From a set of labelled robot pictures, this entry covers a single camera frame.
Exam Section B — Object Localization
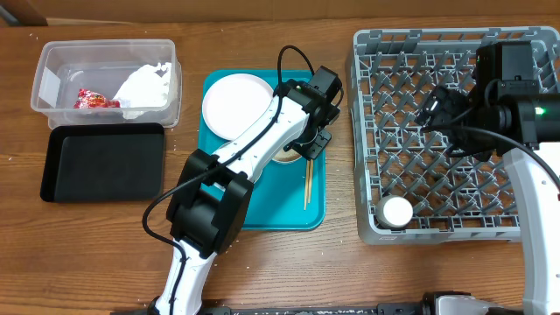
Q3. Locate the pink bowl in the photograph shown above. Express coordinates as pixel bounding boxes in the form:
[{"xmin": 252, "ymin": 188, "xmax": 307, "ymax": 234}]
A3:
[{"xmin": 272, "ymin": 149, "xmax": 301, "ymax": 164}]

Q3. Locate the small white cup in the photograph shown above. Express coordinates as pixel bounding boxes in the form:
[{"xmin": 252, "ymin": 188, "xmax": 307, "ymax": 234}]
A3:
[{"xmin": 376, "ymin": 195, "xmax": 413, "ymax": 229}]

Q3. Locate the white tissue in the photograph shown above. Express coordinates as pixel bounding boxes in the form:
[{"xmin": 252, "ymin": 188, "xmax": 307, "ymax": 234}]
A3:
[{"xmin": 113, "ymin": 62, "xmax": 177, "ymax": 123}]

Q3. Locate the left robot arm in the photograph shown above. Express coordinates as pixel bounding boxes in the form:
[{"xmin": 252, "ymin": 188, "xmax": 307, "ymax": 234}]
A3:
[{"xmin": 142, "ymin": 66, "xmax": 344, "ymax": 314}]

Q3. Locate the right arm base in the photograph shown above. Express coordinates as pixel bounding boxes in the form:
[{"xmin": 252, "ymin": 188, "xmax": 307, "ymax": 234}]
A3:
[{"xmin": 423, "ymin": 291, "xmax": 501, "ymax": 315}]

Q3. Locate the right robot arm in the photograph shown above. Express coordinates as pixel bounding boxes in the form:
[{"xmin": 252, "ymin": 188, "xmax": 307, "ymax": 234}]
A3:
[{"xmin": 416, "ymin": 41, "xmax": 559, "ymax": 314}]

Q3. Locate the grey dishwasher rack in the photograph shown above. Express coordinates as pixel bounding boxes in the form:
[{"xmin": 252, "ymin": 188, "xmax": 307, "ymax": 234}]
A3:
[{"xmin": 347, "ymin": 26, "xmax": 559, "ymax": 245}]

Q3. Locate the right wooden chopstick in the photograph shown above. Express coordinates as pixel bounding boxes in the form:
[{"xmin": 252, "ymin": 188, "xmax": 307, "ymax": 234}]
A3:
[{"xmin": 305, "ymin": 159, "xmax": 314, "ymax": 205}]

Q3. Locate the teal serving tray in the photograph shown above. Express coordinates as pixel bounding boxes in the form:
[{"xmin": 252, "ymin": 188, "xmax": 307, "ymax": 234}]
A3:
[{"xmin": 198, "ymin": 69, "xmax": 326, "ymax": 231}]

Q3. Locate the large white plate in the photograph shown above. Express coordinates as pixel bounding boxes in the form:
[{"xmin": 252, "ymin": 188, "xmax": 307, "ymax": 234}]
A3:
[{"xmin": 202, "ymin": 73, "xmax": 273, "ymax": 140}]

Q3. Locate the red snack wrapper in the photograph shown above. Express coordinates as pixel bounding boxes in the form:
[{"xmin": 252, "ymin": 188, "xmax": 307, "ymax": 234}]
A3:
[{"xmin": 73, "ymin": 88, "xmax": 121, "ymax": 109}]

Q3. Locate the black tray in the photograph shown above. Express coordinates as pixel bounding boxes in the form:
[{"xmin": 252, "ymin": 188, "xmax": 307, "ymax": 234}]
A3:
[{"xmin": 40, "ymin": 122, "xmax": 165, "ymax": 203}]

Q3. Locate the clear plastic bin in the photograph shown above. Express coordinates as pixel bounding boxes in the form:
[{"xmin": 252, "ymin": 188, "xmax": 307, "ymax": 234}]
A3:
[{"xmin": 31, "ymin": 39, "xmax": 182, "ymax": 129}]

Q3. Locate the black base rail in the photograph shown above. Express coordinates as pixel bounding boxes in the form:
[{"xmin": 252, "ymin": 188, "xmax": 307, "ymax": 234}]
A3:
[{"xmin": 197, "ymin": 302, "xmax": 437, "ymax": 315}]

